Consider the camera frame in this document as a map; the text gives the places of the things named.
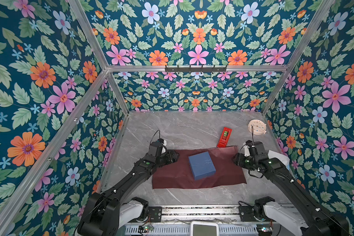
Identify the maroon wrapping paper sheet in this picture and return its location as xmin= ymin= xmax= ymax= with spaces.
xmin=152 ymin=146 xmax=246 ymax=189

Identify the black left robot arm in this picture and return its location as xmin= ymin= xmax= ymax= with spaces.
xmin=77 ymin=138 xmax=180 ymax=236

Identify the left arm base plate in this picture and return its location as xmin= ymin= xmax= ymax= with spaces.
xmin=130 ymin=206 xmax=163 ymax=223

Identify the red tape dispenser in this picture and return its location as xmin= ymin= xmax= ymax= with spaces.
xmin=217 ymin=127 xmax=232 ymax=148

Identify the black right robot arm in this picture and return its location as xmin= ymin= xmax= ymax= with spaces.
xmin=232 ymin=140 xmax=350 ymax=236

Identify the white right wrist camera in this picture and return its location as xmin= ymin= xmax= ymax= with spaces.
xmin=243 ymin=146 xmax=250 ymax=157

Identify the black hook rail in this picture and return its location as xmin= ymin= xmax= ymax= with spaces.
xmin=164 ymin=65 xmax=227 ymax=73

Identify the white screen device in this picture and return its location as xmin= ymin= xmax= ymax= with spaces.
xmin=190 ymin=221 xmax=219 ymax=236

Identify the blue gift box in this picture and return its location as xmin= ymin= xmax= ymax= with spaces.
xmin=188 ymin=151 xmax=216 ymax=181

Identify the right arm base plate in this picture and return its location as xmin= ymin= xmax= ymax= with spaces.
xmin=238 ymin=201 xmax=272 ymax=222

